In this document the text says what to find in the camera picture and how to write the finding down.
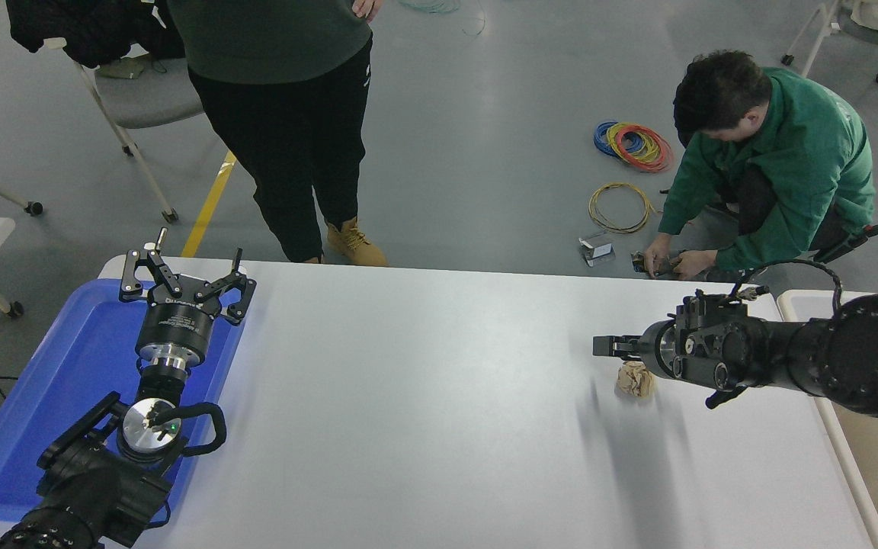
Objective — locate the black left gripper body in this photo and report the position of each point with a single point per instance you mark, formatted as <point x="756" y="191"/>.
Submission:
<point x="178" y="324"/>

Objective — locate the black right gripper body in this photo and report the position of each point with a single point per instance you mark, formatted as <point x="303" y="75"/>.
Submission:
<point x="651" y="349"/>

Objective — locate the tan paper ball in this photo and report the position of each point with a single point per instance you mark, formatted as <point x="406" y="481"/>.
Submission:
<point x="635" y="381"/>

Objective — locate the small clear white box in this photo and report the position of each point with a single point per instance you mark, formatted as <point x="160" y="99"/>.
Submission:
<point x="596" y="248"/>

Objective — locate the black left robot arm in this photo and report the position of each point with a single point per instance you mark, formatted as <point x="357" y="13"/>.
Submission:
<point x="96" y="488"/>

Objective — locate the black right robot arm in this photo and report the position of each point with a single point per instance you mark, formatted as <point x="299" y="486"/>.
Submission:
<point x="858" y="354"/>

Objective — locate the person's right hand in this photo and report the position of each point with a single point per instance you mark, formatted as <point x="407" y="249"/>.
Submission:
<point x="658" y="255"/>

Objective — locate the person's left hand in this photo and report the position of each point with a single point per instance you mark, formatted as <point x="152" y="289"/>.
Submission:
<point x="694" y="264"/>
<point x="366" y="8"/>

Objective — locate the blue plastic tray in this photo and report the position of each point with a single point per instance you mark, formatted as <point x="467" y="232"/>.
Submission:
<point x="50" y="396"/>

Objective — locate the grey chair with white legs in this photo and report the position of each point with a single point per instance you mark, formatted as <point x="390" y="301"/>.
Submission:
<point x="142" y="95"/>

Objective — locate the person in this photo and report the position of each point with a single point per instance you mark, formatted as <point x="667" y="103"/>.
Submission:
<point x="789" y="152"/>
<point x="279" y="91"/>

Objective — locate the large pale bin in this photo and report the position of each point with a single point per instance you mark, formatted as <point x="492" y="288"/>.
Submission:
<point x="873" y="457"/>

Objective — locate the black jacket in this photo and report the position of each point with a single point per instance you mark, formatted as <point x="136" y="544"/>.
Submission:
<point x="81" y="27"/>

